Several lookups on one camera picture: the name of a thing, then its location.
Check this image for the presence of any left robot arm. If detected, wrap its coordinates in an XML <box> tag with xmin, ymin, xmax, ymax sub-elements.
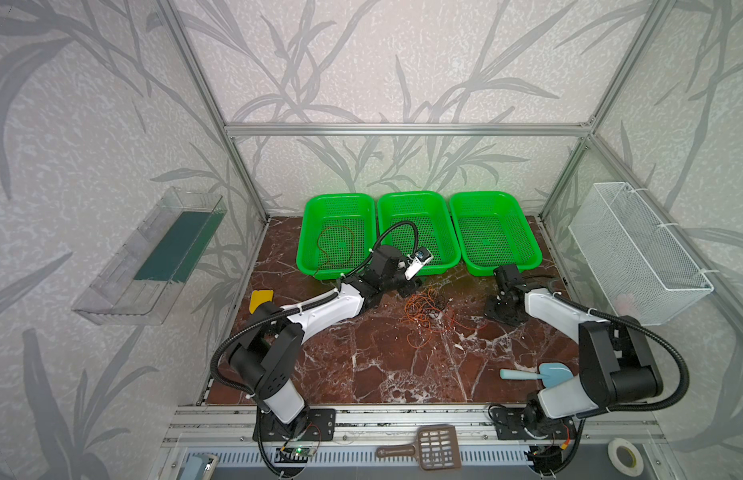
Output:
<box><xmin>209</xmin><ymin>220</ymin><xmax>433</xmax><ymax>431</ymax></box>

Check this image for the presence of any right green plastic basket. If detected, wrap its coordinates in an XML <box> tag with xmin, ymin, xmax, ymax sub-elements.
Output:
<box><xmin>449</xmin><ymin>191</ymin><xmax>543</xmax><ymax>277</ymax></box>

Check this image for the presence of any clear acrylic wall shelf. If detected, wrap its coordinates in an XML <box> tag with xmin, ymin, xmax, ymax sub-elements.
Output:
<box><xmin>72</xmin><ymin>187</ymin><xmax>227</xmax><ymax>326</ymax></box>

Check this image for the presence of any green circuit board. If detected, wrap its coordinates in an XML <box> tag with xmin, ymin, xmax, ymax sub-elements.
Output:
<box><xmin>275</xmin><ymin>445</ymin><xmax>318</xmax><ymax>464</ymax></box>

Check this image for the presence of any yellow plastic spatula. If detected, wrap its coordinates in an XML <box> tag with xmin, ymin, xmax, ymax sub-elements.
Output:
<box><xmin>248</xmin><ymin>290</ymin><xmax>274</xmax><ymax>314</ymax></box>

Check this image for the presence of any orange cable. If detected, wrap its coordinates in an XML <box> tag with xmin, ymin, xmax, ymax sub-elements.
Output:
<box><xmin>400</xmin><ymin>284</ymin><xmax>453</xmax><ymax>361</ymax></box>

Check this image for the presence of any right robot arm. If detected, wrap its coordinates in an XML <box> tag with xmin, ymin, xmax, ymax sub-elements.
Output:
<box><xmin>485</xmin><ymin>265</ymin><xmax>691</xmax><ymax>439</ymax></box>

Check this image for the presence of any aluminium rail base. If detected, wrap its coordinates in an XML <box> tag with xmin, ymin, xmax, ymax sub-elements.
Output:
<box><xmin>161</xmin><ymin>404</ymin><xmax>667</xmax><ymax>447</ymax></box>

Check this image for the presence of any red cable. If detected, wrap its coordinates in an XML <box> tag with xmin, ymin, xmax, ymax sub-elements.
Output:
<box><xmin>313</xmin><ymin>223</ymin><xmax>373</xmax><ymax>280</ymax></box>

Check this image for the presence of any white wire mesh basket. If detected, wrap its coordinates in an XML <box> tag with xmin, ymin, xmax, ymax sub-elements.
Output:
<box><xmin>569</xmin><ymin>182</ymin><xmax>715</xmax><ymax>326</ymax></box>

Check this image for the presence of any left green plastic basket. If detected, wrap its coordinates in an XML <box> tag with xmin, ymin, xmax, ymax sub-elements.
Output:
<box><xmin>296</xmin><ymin>193</ymin><xmax>377</xmax><ymax>280</ymax></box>

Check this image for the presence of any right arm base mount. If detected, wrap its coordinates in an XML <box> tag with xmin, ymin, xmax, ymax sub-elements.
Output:
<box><xmin>487</xmin><ymin>403</ymin><xmax>577</xmax><ymax>444</ymax></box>

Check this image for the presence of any light blue plastic scoop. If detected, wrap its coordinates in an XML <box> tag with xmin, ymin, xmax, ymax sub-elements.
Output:
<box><xmin>499</xmin><ymin>362</ymin><xmax>573</xmax><ymax>388</ymax></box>

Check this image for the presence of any brown slotted spatula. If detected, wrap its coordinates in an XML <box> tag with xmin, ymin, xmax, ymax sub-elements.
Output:
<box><xmin>375</xmin><ymin>425</ymin><xmax>463</xmax><ymax>471</ymax></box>

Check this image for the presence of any white tape roll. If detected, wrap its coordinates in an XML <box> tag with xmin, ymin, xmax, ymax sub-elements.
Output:
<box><xmin>607</xmin><ymin>438</ymin><xmax>645</xmax><ymax>478</ymax></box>

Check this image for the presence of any green plastic basket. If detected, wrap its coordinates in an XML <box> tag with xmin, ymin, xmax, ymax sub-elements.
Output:
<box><xmin>449</xmin><ymin>191</ymin><xmax>543</xmax><ymax>277</ymax></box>
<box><xmin>377</xmin><ymin>191</ymin><xmax>461</xmax><ymax>276</ymax></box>
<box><xmin>296</xmin><ymin>193</ymin><xmax>377</xmax><ymax>280</ymax></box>

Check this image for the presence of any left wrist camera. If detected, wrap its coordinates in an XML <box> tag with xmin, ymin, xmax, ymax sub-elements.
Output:
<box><xmin>405</xmin><ymin>246</ymin><xmax>433</xmax><ymax>280</ymax></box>

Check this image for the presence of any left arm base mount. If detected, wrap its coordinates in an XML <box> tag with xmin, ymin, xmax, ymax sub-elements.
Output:
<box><xmin>252</xmin><ymin>407</ymin><xmax>336</xmax><ymax>442</ymax></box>

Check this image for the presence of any middle green plastic basket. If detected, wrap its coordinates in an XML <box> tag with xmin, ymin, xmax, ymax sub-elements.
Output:
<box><xmin>377</xmin><ymin>191</ymin><xmax>461</xmax><ymax>276</ymax></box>

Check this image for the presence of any grey device with screen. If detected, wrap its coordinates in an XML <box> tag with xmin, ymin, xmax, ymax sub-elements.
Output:
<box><xmin>178</xmin><ymin>453</ymin><xmax>219</xmax><ymax>480</ymax></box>

